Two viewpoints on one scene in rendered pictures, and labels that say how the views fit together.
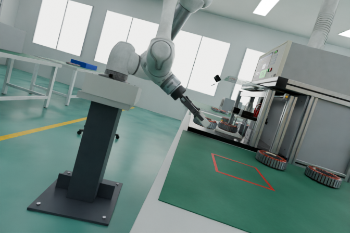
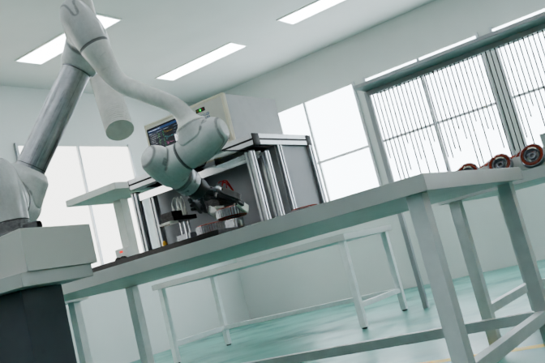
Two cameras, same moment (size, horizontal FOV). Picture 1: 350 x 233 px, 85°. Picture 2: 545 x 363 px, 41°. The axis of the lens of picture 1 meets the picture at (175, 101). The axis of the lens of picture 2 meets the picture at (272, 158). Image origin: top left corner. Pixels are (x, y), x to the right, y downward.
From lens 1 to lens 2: 2.10 m
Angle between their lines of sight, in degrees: 64
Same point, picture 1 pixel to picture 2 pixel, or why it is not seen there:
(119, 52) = (11, 177)
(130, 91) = (84, 237)
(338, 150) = (311, 191)
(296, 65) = (238, 119)
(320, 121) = (290, 168)
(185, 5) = (89, 70)
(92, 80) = (34, 240)
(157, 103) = not seen: outside the picture
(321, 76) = (258, 125)
